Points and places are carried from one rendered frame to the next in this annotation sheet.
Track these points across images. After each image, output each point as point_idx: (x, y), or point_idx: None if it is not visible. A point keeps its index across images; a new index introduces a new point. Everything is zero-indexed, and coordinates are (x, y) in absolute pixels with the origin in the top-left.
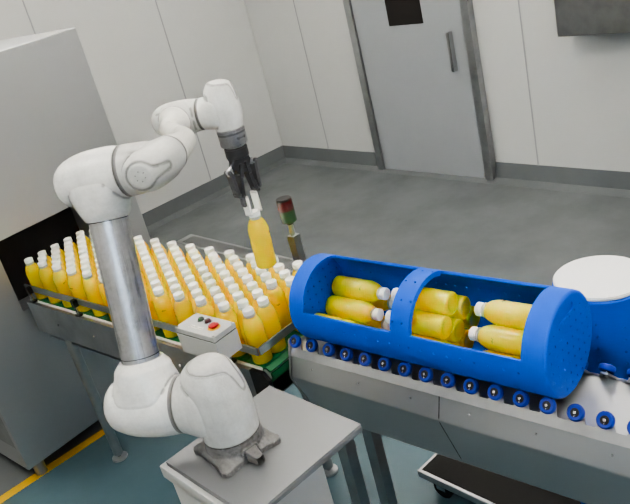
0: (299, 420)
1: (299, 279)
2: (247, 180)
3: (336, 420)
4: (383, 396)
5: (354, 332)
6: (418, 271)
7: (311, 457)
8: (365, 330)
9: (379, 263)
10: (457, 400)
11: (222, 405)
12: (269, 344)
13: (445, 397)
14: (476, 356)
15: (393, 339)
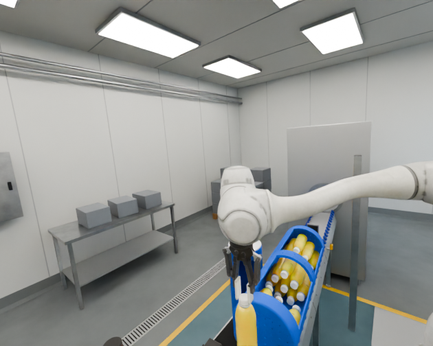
0: (393, 338)
1: (283, 312)
2: (236, 270)
3: (379, 317)
4: (308, 334)
5: (308, 303)
6: (284, 253)
7: (418, 325)
8: (310, 294)
9: (267, 270)
10: (314, 293)
11: None
12: None
13: (313, 297)
14: (320, 259)
15: (313, 284)
